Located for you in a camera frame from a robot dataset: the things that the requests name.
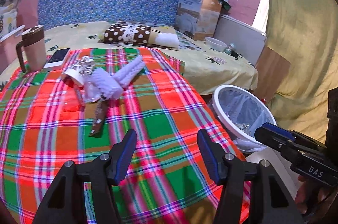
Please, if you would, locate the brown lidded mug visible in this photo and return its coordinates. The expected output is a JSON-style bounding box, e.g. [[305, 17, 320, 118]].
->
[[16, 24, 47, 72]]

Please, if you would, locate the plaid tablecloth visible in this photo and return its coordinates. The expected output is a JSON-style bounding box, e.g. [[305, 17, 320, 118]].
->
[[1, 49, 243, 223]]

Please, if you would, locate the yellow bed sheet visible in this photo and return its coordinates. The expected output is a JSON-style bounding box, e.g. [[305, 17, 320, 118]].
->
[[0, 20, 259, 96]]

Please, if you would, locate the small green jar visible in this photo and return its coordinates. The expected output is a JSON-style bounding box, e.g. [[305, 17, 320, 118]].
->
[[224, 43, 234, 55]]

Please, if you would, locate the white trash bin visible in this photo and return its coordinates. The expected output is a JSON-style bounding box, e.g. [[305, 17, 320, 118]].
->
[[209, 84, 276, 154]]

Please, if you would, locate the pineapple print bedding pile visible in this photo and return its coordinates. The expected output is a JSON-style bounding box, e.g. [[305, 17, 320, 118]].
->
[[0, 0, 21, 38]]

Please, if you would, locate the wooden board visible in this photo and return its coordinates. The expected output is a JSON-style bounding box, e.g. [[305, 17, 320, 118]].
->
[[253, 46, 290, 103]]

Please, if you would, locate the white plastic bowl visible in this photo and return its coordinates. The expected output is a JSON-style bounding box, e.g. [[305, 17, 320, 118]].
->
[[205, 37, 228, 52]]

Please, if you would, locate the printed paper bag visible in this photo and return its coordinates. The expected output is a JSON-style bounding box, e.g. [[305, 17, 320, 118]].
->
[[174, 0, 231, 41]]

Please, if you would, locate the yellow curtain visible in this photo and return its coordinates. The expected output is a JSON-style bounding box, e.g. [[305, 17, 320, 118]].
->
[[267, 0, 337, 142]]

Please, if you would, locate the patterned paper cup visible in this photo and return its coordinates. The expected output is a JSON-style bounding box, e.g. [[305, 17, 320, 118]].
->
[[61, 55, 95, 87]]

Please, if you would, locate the white smartphone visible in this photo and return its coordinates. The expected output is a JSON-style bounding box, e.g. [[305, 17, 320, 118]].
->
[[44, 48, 71, 71]]

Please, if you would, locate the right hand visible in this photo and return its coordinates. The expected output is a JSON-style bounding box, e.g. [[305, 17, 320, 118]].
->
[[294, 175, 337, 217]]

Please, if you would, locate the brown polka dot pillow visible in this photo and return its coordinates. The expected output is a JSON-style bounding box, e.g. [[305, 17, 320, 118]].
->
[[98, 21, 180, 50]]

